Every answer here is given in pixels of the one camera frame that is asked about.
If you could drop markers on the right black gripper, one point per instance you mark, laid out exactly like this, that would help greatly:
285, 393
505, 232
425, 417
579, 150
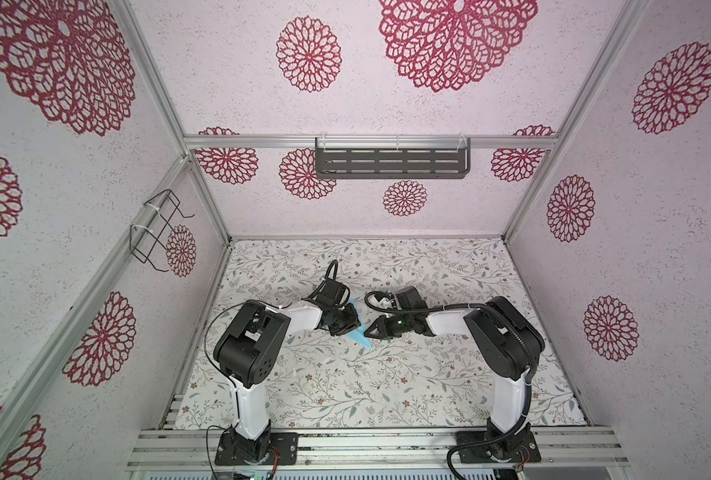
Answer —
381, 326

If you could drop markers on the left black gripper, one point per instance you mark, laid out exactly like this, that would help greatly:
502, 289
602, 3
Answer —
353, 321

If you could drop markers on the light blue square paper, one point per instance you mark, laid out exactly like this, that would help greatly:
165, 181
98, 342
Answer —
360, 339

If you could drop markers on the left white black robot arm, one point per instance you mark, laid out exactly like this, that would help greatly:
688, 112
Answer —
247, 353

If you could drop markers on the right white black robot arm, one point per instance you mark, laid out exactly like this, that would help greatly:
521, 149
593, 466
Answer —
507, 341

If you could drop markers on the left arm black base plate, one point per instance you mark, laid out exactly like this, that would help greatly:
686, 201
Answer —
269, 449

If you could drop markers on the dark grey slotted wall shelf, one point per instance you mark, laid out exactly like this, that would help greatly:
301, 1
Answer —
397, 163

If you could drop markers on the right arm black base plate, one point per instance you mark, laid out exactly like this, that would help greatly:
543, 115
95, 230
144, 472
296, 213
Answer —
498, 450

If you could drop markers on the black wire wall rack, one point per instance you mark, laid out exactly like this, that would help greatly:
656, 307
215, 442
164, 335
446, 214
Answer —
176, 241

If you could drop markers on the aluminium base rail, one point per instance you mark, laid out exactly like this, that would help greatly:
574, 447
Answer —
372, 448

